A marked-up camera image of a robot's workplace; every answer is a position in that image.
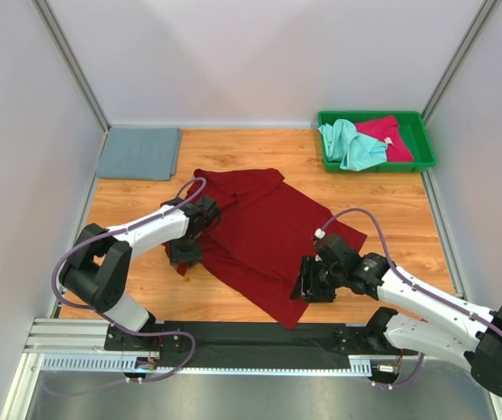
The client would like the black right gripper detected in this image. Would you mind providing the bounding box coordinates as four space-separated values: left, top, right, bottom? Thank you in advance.
289 256 345 305

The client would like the dark red t shirt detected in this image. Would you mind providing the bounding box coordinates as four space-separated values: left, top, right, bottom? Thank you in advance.
163 168 368 329

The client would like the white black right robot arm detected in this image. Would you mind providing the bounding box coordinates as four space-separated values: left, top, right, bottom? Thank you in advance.
290 230 502 398

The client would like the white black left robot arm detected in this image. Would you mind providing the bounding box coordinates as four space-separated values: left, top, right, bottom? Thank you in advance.
53 196 221 353

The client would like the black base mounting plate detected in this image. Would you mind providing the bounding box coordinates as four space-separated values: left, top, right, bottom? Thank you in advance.
104 321 415 368

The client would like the folded grey blue t shirt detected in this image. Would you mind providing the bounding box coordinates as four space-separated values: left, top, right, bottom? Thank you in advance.
95 126 182 181

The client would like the teal t shirt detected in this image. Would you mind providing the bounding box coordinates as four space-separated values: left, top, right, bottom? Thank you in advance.
317 119 387 172

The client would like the pink t shirt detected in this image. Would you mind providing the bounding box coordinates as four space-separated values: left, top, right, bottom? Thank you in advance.
355 115 414 163

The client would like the green plastic tray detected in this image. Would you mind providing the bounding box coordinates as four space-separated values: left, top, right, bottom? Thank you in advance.
317 110 436 173

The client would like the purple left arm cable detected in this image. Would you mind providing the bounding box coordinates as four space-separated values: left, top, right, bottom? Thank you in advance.
40 176 208 397

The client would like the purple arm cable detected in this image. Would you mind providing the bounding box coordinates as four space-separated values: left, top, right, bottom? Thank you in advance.
40 176 208 397
320 207 502 390

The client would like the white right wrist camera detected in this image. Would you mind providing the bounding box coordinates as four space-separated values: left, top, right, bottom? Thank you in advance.
313 228 326 242

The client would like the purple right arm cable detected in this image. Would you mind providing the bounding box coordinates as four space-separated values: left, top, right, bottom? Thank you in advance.
320 207 502 390

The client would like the slotted grey cable duct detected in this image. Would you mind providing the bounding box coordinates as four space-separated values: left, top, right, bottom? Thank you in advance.
39 354 372 378

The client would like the aluminium front frame rail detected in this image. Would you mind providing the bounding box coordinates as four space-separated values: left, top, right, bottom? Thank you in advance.
25 319 392 360

